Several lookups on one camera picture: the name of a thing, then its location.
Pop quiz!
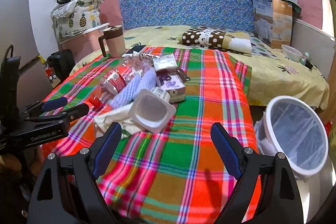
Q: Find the purple milk carton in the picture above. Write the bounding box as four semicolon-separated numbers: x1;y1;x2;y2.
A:
157;73;186;103

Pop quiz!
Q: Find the yellow pineapple bed sheet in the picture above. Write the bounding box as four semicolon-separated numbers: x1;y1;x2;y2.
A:
69;25;330;110

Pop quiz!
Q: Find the smartphone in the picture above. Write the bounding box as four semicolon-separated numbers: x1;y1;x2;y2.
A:
122;45;146;57

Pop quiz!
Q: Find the white foam fruit net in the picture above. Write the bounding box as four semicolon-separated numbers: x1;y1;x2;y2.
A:
109;68;157;109

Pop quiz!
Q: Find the beige mug with brown lid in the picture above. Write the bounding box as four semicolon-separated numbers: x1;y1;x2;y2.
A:
98;25;126;58

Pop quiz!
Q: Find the small green bottle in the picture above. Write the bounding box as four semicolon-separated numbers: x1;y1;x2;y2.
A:
299;52;310;66

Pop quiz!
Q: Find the pink storage box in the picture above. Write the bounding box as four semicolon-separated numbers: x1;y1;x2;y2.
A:
59;23;109;63

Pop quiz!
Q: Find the pineapple print fabric bundle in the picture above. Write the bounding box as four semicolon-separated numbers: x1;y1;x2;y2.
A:
51;0;104;43

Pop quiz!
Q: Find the white trash bin with liner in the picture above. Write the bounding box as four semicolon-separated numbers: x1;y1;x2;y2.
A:
254;95;329;181

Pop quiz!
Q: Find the white tissue pack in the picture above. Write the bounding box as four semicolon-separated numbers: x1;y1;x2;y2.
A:
153;54;178;73

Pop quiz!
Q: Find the bedding package box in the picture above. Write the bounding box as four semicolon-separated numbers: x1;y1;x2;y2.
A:
251;0;301;48

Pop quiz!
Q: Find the colourful plaid cloth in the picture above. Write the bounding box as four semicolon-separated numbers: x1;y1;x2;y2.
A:
41;45;262;224

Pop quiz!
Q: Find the white bowl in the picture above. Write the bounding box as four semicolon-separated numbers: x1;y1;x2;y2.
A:
281;44;302;62

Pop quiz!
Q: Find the patterned paper bag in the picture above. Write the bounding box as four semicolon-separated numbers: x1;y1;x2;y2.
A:
131;52;158;67

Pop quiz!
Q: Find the grey refrigerator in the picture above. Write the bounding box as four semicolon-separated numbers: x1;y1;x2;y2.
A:
0;0;52;110

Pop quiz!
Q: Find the black bag on floor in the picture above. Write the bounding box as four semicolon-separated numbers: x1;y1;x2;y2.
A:
47;50;76;82

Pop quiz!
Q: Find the brown polka dot pillow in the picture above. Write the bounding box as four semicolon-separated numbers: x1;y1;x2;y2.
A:
178;26;252;55

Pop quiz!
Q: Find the clear plastic bottle red label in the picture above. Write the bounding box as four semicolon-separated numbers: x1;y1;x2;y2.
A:
88;56;141;109

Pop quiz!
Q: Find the red yellow toy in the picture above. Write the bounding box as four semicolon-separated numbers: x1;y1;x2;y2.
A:
39;55;58;88

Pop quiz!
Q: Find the white plastic yogurt cup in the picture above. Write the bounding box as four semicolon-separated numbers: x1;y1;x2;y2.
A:
129;87;176;133

